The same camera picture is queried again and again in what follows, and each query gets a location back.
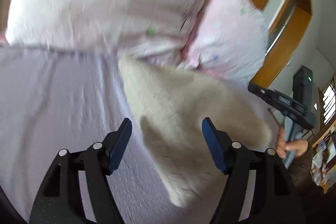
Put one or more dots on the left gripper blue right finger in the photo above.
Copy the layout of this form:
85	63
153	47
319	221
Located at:
274	200

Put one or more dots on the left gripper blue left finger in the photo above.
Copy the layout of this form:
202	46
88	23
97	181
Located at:
58	199

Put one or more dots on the beige cable-knit sweater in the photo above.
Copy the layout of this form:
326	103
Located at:
169	104

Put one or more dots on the person's right hand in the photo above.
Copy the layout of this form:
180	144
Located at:
282	147

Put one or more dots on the cluttered wooden shelf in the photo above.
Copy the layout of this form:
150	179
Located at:
322	138

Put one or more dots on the pink pillow with flowers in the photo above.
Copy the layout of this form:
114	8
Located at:
229	41

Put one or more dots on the lilac bed sheet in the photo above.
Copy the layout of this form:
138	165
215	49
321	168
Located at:
51	101

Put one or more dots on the pink pillow with tree print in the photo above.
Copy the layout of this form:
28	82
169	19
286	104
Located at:
137	27

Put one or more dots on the wooden headboard frame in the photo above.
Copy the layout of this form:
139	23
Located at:
287	21

